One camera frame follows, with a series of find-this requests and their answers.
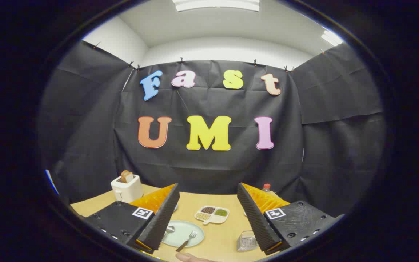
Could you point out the clear bottle with red cap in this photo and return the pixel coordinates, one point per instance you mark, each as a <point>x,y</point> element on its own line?
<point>266,187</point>

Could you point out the ceiling light panel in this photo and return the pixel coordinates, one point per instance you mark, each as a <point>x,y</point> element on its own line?
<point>331,37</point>
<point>216,4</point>

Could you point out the light green plate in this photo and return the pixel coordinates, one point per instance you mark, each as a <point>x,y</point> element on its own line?
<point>184,229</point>

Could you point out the cream toaster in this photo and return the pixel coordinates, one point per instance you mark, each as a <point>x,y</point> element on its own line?
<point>127,191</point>

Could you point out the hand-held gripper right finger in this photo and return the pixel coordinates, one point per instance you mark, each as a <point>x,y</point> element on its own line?
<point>255,222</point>

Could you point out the pile of brown beans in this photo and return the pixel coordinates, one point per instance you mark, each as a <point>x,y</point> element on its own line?
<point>208,210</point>

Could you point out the black backdrop cloth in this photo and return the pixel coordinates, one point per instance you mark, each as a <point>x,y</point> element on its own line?
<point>213,171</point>

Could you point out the toasted bread slice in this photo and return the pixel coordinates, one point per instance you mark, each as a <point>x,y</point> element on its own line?
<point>126,176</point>

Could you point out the pile of green beans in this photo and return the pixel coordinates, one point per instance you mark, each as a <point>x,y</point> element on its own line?
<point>221,212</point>

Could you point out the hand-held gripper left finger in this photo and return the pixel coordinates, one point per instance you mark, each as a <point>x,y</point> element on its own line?
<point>160,222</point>

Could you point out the pile of yellow soybeans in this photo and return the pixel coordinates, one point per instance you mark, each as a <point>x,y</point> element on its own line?
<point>203,216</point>

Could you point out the white divided dish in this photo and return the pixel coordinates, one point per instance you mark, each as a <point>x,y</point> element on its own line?
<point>213,219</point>

